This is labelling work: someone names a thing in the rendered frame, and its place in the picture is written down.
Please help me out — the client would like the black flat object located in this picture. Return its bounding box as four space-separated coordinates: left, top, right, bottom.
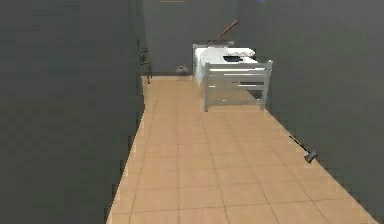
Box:
222 55 244 63

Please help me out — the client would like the white slatted bed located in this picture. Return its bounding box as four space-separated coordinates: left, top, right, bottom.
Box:
192 43 274 113

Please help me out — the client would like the brown baseball bat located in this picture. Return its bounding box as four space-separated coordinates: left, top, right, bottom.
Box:
207 19 239 45

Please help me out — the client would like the dark coat stand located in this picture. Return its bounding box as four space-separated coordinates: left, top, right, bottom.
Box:
136 38 153 85

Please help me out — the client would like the white patterned pillow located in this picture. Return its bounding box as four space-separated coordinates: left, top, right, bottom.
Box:
223 47 257 58

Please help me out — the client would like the grey hammer-shaped object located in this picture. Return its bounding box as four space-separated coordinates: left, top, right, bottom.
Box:
288 135 320 164

